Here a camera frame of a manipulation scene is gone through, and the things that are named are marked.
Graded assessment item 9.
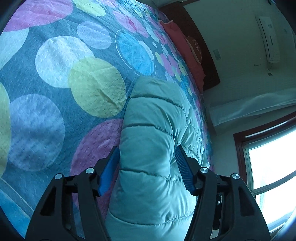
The light green puffer jacket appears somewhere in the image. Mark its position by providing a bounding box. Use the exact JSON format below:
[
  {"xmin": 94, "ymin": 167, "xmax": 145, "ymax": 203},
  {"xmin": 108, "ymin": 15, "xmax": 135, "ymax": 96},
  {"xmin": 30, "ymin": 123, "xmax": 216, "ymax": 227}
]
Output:
[{"xmin": 105, "ymin": 76, "xmax": 210, "ymax": 240}]

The right window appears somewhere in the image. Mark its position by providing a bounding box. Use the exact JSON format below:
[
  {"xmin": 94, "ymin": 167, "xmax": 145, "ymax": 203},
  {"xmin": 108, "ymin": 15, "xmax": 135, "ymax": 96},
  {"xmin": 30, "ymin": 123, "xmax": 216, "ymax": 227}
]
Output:
[{"xmin": 233, "ymin": 113, "xmax": 295, "ymax": 233}]

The right window curtain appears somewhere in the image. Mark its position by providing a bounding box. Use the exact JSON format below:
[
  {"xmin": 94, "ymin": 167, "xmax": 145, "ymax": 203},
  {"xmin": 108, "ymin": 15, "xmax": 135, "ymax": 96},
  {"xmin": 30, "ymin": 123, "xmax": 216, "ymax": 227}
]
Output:
[{"xmin": 209, "ymin": 88, "xmax": 295, "ymax": 127}]

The red blanket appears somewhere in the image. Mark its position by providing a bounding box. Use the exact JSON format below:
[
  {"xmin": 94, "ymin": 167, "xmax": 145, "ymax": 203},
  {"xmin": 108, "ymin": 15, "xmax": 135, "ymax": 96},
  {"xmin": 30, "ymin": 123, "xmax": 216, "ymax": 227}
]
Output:
[{"xmin": 159, "ymin": 21, "xmax": 205, "ymax": 93}]

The colourful circle pattern bedspread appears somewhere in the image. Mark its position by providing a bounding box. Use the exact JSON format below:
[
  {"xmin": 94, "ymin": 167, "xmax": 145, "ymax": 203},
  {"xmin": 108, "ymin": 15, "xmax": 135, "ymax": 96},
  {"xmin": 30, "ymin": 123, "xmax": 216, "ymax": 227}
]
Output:
[{"xmin": 1, "ymin": 1, "xmax": 211, "ymax": 237}]

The brown embroidered pillow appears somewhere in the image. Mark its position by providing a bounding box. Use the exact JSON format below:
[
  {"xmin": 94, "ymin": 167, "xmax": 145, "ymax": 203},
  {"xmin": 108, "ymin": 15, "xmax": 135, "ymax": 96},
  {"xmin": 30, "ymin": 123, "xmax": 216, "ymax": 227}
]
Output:
[{"xmin": 186, "ymin": 36, "xmax": 202, "ymax": 64}]

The white air conditioner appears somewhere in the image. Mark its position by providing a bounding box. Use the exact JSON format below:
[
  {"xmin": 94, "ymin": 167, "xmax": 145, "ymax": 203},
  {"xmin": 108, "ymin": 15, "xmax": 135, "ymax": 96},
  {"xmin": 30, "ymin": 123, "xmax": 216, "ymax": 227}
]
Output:
[{"xmin": 255, "ymin": 16, "xmax": 280, "ymax": 64}]

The dark wooden headboard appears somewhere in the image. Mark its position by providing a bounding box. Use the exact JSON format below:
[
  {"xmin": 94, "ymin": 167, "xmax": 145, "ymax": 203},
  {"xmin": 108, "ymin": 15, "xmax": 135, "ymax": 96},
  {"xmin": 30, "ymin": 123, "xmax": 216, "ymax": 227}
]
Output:
[{"xmin": 159, "ymin": 1, "xmax": 220, "ymax": 92}]

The wall socket plate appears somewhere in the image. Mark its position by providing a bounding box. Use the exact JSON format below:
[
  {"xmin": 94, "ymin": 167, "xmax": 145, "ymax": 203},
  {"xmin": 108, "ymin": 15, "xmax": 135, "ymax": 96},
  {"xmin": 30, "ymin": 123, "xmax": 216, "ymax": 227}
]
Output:
[{"xmin": 213, "ymin": 49, "xmax": 221, "ymax": 60}]

